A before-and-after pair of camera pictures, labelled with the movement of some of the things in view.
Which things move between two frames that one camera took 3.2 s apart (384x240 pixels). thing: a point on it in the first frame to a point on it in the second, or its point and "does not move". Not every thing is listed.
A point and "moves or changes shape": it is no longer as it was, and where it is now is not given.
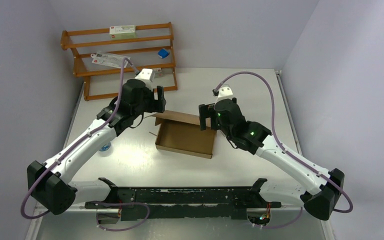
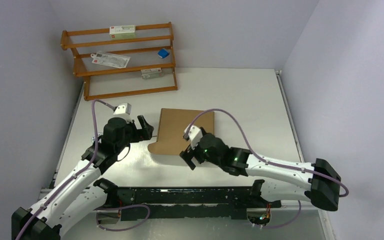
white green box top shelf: x=122 y=32 does not move
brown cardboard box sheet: x=182 y=133 moves or changes shape
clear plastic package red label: x=108 y=59 does not move
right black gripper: x=206 y=111 to x=186 y=156
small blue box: x=163 y=53 does not move
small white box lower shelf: x=157 y=72 does not move
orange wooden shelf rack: x=100 y=59 does not move
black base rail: x=230 y=203 does not move
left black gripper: x=157 y=105 to x=142 y=134
